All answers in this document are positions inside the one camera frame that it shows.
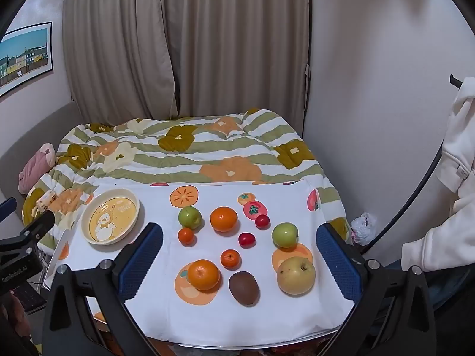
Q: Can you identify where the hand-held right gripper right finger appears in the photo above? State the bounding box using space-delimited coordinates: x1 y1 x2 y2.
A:
315 223 436 356

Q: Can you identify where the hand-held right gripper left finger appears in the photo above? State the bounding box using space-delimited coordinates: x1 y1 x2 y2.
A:
42 222 164 356

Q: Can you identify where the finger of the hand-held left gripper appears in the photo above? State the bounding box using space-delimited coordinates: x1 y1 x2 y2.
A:
0 197 18 227
18 211 56 241

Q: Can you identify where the yellow apple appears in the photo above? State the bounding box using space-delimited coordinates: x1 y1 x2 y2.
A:
276 256 316 296

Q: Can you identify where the small mandarin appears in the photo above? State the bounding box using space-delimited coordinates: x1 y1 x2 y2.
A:
178 227 196 246
220 249 241 269

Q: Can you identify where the cream duck-print bowl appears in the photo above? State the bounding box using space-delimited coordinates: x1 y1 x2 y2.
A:
81 188 141 246

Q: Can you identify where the green apple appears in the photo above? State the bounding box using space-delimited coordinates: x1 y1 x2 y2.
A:
178 206 203 230
272 222 299 249

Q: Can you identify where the brown kiwi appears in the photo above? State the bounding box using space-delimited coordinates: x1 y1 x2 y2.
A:
228 271 259 307

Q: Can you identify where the small orange-print carton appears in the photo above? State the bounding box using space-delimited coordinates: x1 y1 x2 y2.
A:
36 190 58 212

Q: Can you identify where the white plastic bag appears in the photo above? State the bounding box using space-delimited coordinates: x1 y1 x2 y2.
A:
351 213 378 245

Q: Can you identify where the pink plush pillow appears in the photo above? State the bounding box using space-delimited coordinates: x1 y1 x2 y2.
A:
18 143 56 195

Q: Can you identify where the white fruit-print cloth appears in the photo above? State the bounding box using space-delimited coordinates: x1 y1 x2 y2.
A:
44 180 357 349

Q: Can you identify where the large orange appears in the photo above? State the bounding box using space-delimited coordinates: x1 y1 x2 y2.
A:
210 206 238 233
187 259 221 291

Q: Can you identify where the grey padded headboard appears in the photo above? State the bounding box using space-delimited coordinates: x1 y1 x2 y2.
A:
0 102 84 231

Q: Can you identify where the dark blue cloth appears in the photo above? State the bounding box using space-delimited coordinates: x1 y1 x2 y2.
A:
386 263 473 317

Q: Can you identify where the green striped floral quilt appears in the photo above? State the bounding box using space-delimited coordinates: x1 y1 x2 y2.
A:
22 108 353 264

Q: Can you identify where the white hooded garment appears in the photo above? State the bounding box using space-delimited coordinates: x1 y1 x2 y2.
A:
401 77 475 273

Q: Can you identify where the beige curtain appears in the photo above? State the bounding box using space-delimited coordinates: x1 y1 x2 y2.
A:
163 0 311 119
62 0 179 127

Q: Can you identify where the wall poster of coloured houses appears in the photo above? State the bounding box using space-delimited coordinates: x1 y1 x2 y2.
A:
0 22 53 99

